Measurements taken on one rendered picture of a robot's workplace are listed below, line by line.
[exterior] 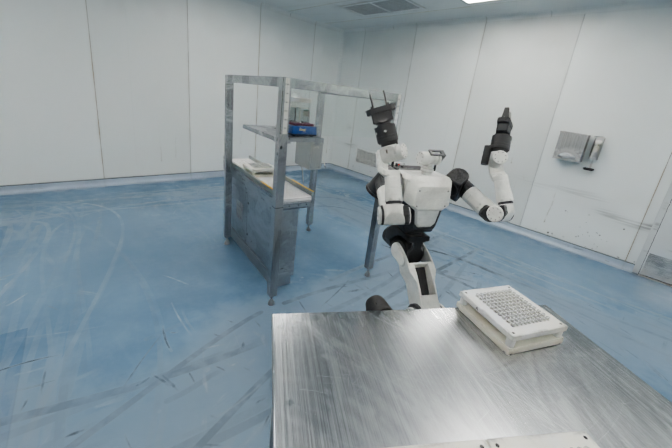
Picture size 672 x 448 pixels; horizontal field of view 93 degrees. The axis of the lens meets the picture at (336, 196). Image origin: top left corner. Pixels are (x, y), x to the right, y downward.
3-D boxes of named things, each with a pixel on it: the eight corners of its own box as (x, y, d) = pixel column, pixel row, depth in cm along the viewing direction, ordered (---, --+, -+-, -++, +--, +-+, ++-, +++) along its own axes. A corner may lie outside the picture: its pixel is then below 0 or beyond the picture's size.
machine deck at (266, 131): (323, 143, 229) (324, 138, 228) (275, 143, 207) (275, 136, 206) (285, 131, 276) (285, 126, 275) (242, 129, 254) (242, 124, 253)
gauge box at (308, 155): (321, 169, 235) (323, 142, 229) (308, 169, 228) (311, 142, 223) (306, 162, 251) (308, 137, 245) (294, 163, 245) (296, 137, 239)
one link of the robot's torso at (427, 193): (369, 217, 180) (378, 155, 170) (419, 216, 192) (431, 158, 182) (394, 240, 154) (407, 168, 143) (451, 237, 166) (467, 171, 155)
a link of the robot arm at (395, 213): (382, 175, 128) (384, 223, 124) (407, 175, 128) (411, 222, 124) (378, 182, 138) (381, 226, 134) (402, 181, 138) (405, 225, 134)
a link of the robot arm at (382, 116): (366, 112, 138) (372, 139, 139) (364, 110, 128) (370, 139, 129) (395, 104, 135) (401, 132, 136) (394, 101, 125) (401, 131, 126)
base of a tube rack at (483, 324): (561, 343, 107) (564, 337, 107) (507, 355, 99) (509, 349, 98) (504, 299, 129) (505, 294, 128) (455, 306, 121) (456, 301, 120)
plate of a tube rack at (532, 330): (566, 331, 106) (568, 326, 105) (511, 342, 97) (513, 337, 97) (507, 288, 128) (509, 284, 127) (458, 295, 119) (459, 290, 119)
